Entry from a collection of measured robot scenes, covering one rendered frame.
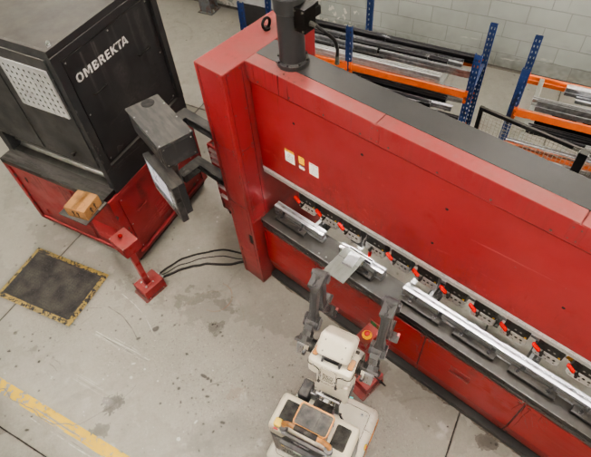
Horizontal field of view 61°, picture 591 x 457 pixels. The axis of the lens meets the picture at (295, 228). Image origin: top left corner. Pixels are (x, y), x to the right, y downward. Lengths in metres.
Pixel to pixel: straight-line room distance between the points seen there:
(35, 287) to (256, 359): 2.31
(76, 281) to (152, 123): 2.34
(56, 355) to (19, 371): 0.32
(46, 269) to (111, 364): 1.33
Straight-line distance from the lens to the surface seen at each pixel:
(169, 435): 4.37
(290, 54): 3.01
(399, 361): 4.37
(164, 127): 3.38
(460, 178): 2.57
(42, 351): 5.09
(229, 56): 3.24
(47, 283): 5.45
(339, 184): 3.23
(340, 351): 2.95
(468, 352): 3.58
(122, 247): 4.32
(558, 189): 2.55
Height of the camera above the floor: 4.04
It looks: 52 degrees down
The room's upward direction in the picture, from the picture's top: 5 degrees counter-clockwise
